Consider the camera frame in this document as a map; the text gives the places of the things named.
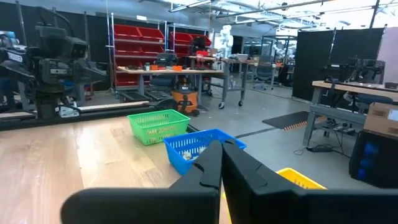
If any blue padded stool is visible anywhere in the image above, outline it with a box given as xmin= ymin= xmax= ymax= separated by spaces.
xmin=353 ymin=94 xmax=395 ymax=113

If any black partition wall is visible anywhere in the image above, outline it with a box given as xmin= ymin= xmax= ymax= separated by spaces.
xmin=291 ymin=27 xmax=386 ymax=103

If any grey rolling cart table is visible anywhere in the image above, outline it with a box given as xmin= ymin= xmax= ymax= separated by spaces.
xmin=188 ymin=55 xmax=259 ymax=110

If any black tool case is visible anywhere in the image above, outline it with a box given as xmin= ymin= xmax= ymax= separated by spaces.
xmin=155 ymin=52 xmax=178 ymax=68

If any yellow plastic basket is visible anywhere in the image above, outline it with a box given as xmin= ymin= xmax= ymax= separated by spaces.
xmin=221 ymin=167 xmax=328 ymax=224

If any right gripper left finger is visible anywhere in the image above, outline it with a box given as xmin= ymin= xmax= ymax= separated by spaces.
xmin=60 ymin=139 xmax=223 ymax=224

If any wooden top workbench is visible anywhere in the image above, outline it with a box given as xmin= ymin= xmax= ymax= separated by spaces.
xmin=116 ymin=66 xmax=225 ymax=105

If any red bin storage shelf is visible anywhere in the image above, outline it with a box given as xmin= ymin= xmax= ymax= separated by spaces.
xmin=105 ymin=12 xmax=168 ymax=91
xmin=166 ymin=23 xmax=215 ymax=62

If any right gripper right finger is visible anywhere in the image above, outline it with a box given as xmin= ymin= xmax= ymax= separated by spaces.
xmin=221 ymin=139 xmax=398 ymax=224

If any black orange striped mat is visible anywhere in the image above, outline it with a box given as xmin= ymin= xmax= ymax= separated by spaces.
xmin=261 ymin=110 xmax=328 ymax=132

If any green plastic basket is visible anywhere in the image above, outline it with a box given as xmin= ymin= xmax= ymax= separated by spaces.
xmin=126 ymin=109 xmax=192 ymax=146

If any light wooden desk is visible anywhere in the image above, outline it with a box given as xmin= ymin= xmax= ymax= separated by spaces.
xmin=303 ymin=80 xmax=398 ymax=146

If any black cabinet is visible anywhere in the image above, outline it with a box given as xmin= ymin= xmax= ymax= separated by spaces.
xmin=348 ymin=129 xmax=398 ymax=190

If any grey office chair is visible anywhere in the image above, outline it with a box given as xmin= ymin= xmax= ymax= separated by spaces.
xmin=252 ymin=55 xmax=277 ymax=91

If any orange shop vacuum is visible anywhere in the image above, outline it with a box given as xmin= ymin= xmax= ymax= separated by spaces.
xmin=170 ymin=77 xmax=200 ymax=116

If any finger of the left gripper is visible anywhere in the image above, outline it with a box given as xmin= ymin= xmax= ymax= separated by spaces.
xmin=89 ymin=60 xmax=109 ymax=83
xmin=73 ymin=58 xmax=91 ymax=84

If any cardboard box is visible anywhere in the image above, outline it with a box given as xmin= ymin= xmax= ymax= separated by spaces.
xmin=363 ymin=101 xmax=398 ymax=138

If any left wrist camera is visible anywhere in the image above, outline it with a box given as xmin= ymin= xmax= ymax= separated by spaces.
xmin=60 ymin=36 xmax=90 ymax=59

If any black power strip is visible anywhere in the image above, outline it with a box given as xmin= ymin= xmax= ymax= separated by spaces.
xmin=306 ymin=144 xmax=334 ymax=153

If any blue plastic basket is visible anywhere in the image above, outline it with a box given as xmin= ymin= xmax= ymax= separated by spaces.
xmin=163 ymin=128 xmax=248 ymax=176

